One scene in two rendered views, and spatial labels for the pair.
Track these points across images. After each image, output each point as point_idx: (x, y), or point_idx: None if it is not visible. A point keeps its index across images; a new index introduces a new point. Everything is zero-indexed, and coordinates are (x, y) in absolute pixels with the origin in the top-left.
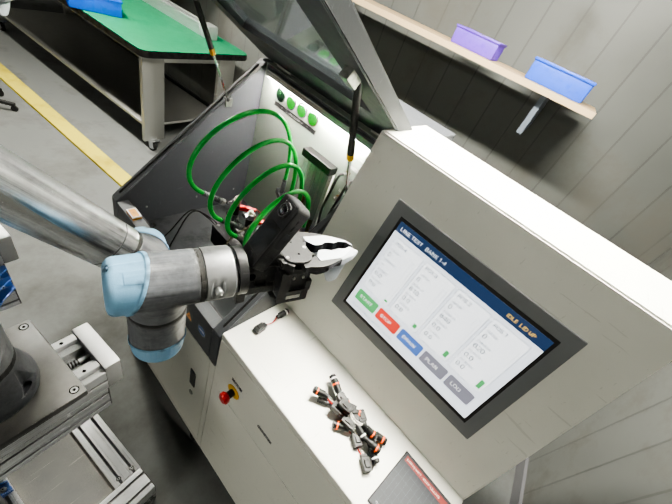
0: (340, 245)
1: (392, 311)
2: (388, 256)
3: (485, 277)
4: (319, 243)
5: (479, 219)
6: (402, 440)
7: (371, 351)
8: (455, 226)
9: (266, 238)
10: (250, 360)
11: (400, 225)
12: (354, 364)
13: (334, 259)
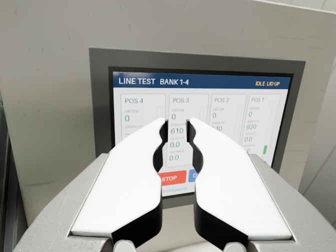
0: (163, 136)
1: (170, 166)
2: (127, 121)
3: (225, 66)
4: (152, 181)
5: (189, 13)
6: None
7: (175, 214)
8: (172, 36)
9: None
10: None
11: (115, 77)
12: (169, 239)
13: (264, 175)
